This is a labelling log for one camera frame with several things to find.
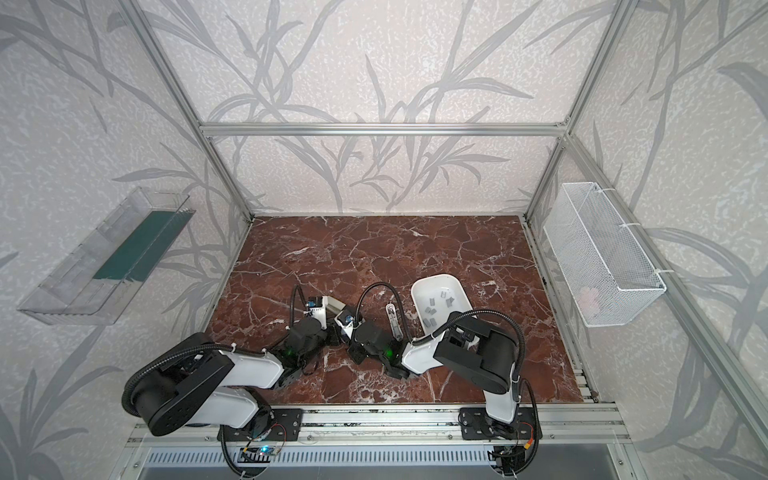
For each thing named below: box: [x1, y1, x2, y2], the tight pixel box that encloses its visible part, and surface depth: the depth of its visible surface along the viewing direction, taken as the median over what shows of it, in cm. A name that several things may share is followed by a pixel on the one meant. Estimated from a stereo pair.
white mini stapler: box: [385, 304, 404, 341], surface depth 93 cm
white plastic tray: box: [410, 273, 473, 336], surface depth 98 cm
